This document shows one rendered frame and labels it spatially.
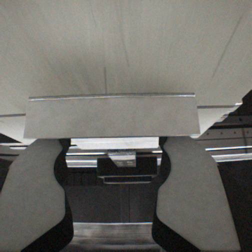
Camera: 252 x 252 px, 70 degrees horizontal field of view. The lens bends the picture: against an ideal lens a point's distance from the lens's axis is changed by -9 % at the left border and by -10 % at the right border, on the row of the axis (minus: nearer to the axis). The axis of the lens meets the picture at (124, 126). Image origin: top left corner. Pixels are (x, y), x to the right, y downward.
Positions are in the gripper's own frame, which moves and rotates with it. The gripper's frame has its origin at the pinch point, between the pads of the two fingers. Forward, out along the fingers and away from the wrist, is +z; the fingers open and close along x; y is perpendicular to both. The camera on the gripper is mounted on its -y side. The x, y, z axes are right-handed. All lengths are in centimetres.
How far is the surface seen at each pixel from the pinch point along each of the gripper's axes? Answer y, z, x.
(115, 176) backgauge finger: 22.1, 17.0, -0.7
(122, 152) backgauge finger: 9.2, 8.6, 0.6
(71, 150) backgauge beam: 22.3, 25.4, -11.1
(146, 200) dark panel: 50, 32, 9
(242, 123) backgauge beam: 17.1, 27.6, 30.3
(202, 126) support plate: 1.9, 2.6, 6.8
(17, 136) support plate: 3.6, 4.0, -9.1
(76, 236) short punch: 12.8, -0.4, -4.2
